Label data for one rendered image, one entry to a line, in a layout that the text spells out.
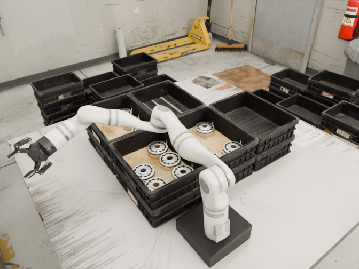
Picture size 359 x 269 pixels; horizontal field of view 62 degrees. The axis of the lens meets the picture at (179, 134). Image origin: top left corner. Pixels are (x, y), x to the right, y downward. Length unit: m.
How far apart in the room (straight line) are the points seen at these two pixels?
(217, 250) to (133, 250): 0.34
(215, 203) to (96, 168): 0.83
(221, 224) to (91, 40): 3.89
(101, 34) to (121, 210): 3.58
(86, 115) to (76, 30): 3.42
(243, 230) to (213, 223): 0.16
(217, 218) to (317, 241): 0.48
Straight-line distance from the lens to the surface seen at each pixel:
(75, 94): 2.91
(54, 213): 1.52
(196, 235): 1.24
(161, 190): 1.18
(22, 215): 2.60
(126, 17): 4.84
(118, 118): 1.24
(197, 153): 1.08
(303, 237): 1.40
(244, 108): 1.87
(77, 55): 4.66
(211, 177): 0.98
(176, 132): 1.15
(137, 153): 1.51
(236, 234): 1.24
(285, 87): 3.10
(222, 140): 1.59
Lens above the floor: 1.79
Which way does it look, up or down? 36 degrees down
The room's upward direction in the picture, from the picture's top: 1 degrees counter-clockwise
